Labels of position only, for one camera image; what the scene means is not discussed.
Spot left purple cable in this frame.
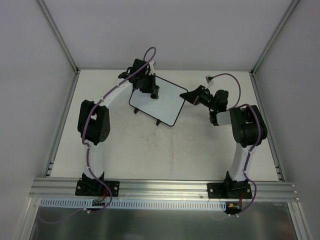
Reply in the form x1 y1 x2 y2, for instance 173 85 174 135
38 46 158 225

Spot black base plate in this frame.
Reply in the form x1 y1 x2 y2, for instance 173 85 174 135
75 179 120 197
206 182 253 200

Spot black felt whiteboard eraser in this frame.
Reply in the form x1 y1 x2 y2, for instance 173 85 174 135
150 93 159 100

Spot aluminium frame post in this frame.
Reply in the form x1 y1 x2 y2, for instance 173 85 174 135
37 0 80 75
250 0 300 76

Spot metal easel stand black feet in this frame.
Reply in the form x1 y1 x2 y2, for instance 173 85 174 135
133 107 162 126

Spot aluminium mounting rail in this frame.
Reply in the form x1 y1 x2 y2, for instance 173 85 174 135
29 177 300 202

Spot white slotted cable duct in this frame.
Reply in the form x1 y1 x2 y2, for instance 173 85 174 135
39 197 227 211

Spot left aluminium frame post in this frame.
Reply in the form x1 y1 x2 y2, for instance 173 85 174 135
37 0 80 75

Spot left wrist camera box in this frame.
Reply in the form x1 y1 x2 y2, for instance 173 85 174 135
148 60 155 75

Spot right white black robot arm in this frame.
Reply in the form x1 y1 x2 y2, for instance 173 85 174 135
180 85 268 200

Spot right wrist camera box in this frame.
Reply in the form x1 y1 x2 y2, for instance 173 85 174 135
205 75 213 84

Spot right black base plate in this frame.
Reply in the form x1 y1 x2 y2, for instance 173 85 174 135
206 182 253 200

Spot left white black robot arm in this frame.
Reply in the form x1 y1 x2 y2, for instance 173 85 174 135
77 59 160 195

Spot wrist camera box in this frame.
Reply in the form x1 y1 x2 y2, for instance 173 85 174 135
205 75 213 84
148 60 155 75

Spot white whiteboard black frame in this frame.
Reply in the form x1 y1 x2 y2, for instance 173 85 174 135
128 76 188 127

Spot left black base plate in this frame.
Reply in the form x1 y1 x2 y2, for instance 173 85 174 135
75 179 120 197

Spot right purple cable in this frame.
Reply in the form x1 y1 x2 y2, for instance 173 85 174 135
208 73 258 218

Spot right aluminium frame post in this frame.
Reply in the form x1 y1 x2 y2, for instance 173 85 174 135
250 0 300 76

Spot purple cable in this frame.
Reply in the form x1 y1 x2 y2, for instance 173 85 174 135
38 46 158 225
208 73 258 218

